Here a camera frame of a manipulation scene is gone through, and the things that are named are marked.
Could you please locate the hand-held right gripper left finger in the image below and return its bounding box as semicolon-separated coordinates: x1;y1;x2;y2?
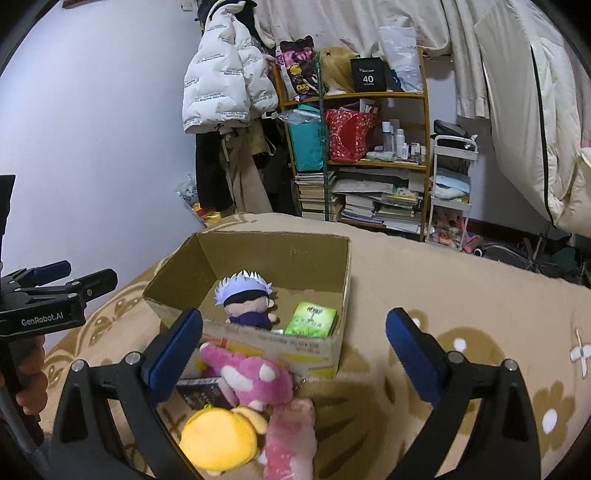
48;307;204;480

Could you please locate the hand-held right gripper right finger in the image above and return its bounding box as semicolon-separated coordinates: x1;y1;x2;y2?
386;308;542;480

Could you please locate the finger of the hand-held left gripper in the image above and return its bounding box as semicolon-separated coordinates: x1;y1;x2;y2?
10;269;119;309
0;260;73;292

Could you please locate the yellow plush toy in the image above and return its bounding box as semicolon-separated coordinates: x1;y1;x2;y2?
179;403;269;474

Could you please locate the brown cardboard box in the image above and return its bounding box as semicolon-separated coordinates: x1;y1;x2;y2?
142;232;352;380

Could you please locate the light pink plush toy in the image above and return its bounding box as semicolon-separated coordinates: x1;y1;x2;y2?
257;399;319;480

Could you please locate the person's left forearm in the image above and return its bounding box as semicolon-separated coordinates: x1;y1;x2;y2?
0;397;52;480

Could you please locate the person's left hand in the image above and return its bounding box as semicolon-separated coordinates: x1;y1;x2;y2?
15;333;49;409

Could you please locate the black book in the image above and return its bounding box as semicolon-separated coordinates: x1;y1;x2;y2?
175;376;234;409

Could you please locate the beige flower-print blanket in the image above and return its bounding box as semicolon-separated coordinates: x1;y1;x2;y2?
44;211;591;480

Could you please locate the white-haired plush doll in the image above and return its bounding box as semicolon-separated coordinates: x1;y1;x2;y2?
213;270;280;331

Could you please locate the green tissue packet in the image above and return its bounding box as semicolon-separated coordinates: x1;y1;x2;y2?
283;301;339;338

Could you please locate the crumpled plastic bag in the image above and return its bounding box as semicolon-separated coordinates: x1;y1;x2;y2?
177;174;205;209

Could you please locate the messy pile of books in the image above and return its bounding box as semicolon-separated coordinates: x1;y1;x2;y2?
332;167;431;234

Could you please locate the black chair base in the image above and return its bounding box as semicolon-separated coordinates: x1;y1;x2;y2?
480;230;591;289

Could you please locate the black hanging garment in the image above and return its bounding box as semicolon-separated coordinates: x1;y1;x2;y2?
194;124;234;212

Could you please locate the beige hanging garment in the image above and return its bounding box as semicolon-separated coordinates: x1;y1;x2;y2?
221;123;279;216

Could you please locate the neat stack of books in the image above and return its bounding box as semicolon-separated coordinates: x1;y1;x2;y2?
294;170;337;220

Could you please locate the thin green pole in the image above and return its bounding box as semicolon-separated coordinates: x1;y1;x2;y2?
316;52;331;223

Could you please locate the white trolley cart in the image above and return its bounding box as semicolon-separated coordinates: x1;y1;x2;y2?
425;134;479;253

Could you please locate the group of white cosmetic bottles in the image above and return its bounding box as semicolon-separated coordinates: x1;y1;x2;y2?
380;119;428;162

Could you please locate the red patterned bag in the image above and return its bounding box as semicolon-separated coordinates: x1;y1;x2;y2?
324;108;378;162

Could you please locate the black pouch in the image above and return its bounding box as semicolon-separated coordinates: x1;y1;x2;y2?
433;119;470;140

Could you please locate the teal paper bag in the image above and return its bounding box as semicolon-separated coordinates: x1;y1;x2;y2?
287;104;324;173

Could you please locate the white puffer jacket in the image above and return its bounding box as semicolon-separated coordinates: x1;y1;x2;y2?
182;0;280;135

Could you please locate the wooden shelf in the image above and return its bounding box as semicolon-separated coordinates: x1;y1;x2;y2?
276;48;433;242

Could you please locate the cream quilt with black trim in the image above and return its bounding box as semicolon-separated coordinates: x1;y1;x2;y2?
473;0;591;232

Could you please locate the black box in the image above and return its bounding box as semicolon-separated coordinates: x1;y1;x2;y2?
349;57;388;93

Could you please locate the black pink patterned bag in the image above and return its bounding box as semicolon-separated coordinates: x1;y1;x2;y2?
276;39;320;103

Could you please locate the blond wig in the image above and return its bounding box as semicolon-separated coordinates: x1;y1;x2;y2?
320;46;359;96

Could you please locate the clear plastic bag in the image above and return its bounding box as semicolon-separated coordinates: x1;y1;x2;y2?
378;26;424;92

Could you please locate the dark hooded garment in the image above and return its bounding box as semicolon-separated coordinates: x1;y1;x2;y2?
232;0;279;49

